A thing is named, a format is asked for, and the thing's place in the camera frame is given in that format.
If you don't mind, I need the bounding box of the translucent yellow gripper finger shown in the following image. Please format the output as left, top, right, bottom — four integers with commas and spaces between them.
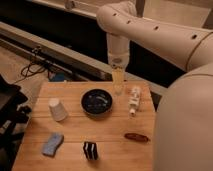
112, 68, 124, 95

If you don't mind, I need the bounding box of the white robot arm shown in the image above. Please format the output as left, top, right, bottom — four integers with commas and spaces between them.
97, 1, 213, 171

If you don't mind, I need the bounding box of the black and white eraser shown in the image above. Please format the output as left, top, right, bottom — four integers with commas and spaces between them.
83, 141, 98, 160

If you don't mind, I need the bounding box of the white small bottle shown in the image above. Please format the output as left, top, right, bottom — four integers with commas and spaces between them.
129, 86, 141, 116

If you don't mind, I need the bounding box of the black bowl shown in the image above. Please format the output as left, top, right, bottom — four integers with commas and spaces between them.
81, 89, 113, 116

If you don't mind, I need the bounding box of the blue object behind table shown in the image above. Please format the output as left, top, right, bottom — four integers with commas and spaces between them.
50, 74, 66, 82

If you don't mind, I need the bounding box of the dark red oblong object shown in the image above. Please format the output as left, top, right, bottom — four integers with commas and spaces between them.
124, 133, 150, 143

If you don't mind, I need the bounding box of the blue sponge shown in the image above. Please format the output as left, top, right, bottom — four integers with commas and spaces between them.
42, 133, 64, 157

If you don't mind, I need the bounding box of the black equipment on left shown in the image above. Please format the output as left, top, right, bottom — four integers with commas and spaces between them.
0, 74, 31, 171

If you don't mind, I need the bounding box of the black cable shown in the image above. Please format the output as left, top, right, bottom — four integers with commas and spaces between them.
13, 46, 54, 84

